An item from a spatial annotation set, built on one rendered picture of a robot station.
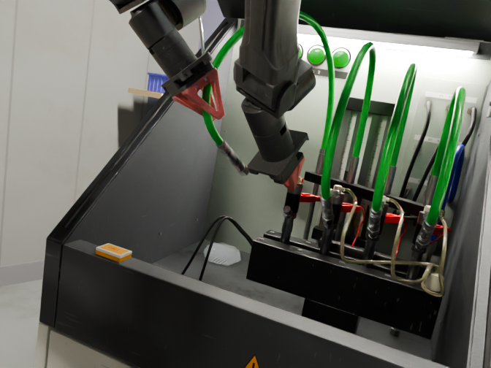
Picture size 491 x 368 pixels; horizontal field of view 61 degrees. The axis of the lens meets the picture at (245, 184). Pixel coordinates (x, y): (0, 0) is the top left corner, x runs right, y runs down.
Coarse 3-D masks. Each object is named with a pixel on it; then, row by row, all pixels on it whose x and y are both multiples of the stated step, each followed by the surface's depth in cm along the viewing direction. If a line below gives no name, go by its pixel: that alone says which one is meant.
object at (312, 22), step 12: (300, 12) 80; (312, 24) 84; (240, 36) 71; (324, 36) 87; (228, 48) 70; (324, 48) 89; (216, 60) 69; (204, 96) 69; (204, 120) 71; (216, 132) 73; (324, 132) 97; (216, 144) 74; (324, 144) 97
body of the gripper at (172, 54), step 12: (168, 36) 64; (180, 36) 66; (156, 48) 65; (168, 48) 65; (180, 48) 65; (156, 60) 67; (168, 60) 65; (180, 60) 65; (192, 60) 66; (204, 60) 65; (168, 72) 67; (180, 72) 63; (192, 72) 68; (168, 84) 69
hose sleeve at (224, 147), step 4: (224, 140) 75; (224, 144) 74; (220, 148) 75; (224, 148) 75; (228, 148) 75; (224, 152) 76; (228, 152) 76; (232, 152) 76; (228, 156) 76; (232, 156) 77; (236, 156) 77; (232, 160) 77; (236, 160) 78; (240, 160) 79; (232, 164) 79; (236, 164) 78; (240, 164) 79; (244, 164) 80; (236, 168) 79; (240, 168) 79
